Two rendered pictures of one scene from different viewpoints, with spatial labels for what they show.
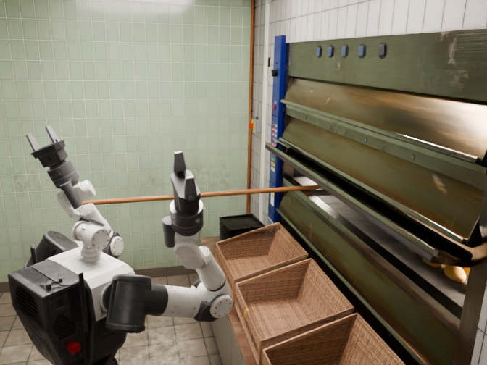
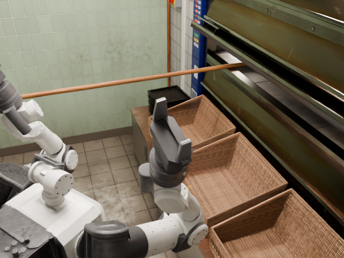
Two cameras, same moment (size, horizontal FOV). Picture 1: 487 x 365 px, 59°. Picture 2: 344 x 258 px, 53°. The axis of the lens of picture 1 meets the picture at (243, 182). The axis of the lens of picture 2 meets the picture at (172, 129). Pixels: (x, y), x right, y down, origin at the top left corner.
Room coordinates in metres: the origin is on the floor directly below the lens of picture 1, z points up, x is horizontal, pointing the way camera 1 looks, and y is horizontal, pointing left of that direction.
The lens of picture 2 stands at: (0.48, 0.19, 2.07)
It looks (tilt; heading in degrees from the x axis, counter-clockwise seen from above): 32 degrees down; 355
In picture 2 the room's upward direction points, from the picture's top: straight up
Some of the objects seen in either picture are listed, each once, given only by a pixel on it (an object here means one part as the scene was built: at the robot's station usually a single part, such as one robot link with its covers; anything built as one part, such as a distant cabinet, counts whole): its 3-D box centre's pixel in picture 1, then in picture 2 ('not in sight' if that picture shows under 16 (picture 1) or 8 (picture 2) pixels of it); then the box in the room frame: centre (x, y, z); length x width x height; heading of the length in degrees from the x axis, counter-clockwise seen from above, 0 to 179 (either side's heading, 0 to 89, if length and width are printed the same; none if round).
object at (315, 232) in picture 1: (337, 250); (269, 128); (2.12, -0.51, 1.02); 1.79 x 0.11 x 0.19; 14
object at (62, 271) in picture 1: (77, 304); (46, 245); (1.16, 0.50, 1.26); 0.34 x 0.30 x 0.36; 52
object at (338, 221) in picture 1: (343, 225); (276, 106); (2.13, -0.53, 1.16); 1.80 x 0.06 x 0.04; 14
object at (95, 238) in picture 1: (91, 238); (51, 181); (1.21, 0.46, 1.46); 0.10 x 0.07 x 0.09; 52
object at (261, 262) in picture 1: (258, 258); (188, 130); (2.62, -0.11, 0.72); 0.56 x 0.49 x 0.28; 15
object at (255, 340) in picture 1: (288, 306); (224, 179); (2.04, -0.25, 0.72); 0.56 x 0.49 x 0.28; 14
